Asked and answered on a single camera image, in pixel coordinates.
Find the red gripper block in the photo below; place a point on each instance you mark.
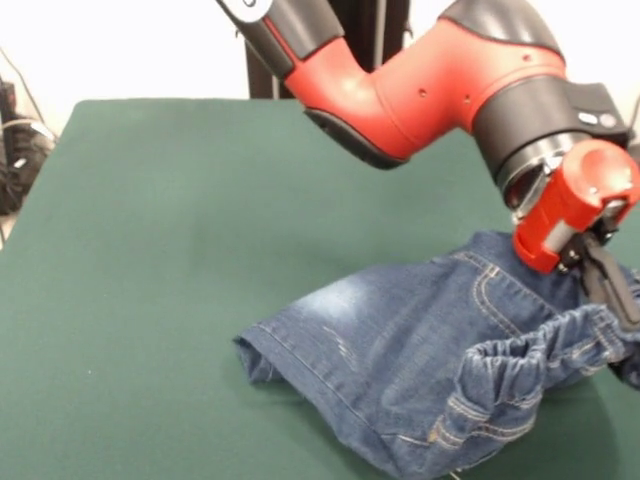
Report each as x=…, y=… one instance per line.
x=565, y=210

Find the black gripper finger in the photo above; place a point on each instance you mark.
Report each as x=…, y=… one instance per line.
x=630, y=370

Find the blue denim jeans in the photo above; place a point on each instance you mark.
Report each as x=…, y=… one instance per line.
x=400, y=350

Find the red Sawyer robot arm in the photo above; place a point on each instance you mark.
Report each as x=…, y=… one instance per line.
x=425, y=100

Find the dark green table cloth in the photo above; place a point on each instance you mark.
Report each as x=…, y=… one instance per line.
x=150, y=250

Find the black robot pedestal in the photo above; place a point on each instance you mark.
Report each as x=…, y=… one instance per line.
x=260, y=75

